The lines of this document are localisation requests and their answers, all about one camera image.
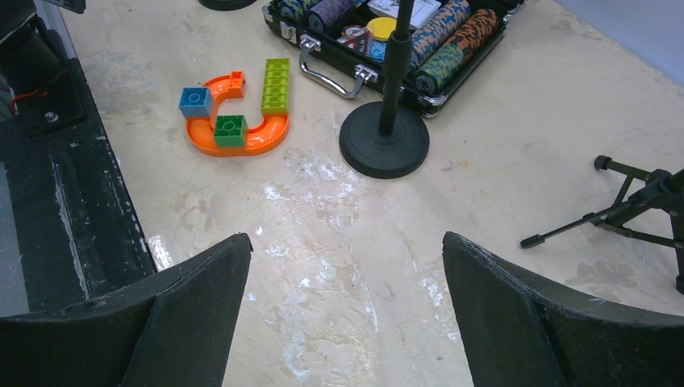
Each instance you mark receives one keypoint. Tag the orange curved toy track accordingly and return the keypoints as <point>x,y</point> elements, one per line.
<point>262,138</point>

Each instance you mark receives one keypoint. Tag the dark green toy brick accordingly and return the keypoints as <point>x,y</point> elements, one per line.
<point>230,131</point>

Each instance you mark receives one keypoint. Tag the blue toy brick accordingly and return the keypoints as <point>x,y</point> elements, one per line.
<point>196,102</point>

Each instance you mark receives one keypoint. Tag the round-base mic stand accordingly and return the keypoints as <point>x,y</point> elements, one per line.
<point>384,140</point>
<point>226,5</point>

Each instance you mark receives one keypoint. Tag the lime green toy brick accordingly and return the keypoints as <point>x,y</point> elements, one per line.
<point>275,91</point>

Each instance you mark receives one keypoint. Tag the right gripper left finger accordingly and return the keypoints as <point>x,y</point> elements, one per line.
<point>173,328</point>

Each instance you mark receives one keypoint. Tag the black poker chip case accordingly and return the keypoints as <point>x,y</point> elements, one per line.
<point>432,61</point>

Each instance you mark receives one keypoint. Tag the black tripod shock-mount stand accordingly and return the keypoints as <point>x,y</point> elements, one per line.
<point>641,191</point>

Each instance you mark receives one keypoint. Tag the yellow poker chip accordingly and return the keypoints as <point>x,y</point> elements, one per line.
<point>381,28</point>

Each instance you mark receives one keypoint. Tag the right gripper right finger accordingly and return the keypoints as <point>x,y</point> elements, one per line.
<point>521,329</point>

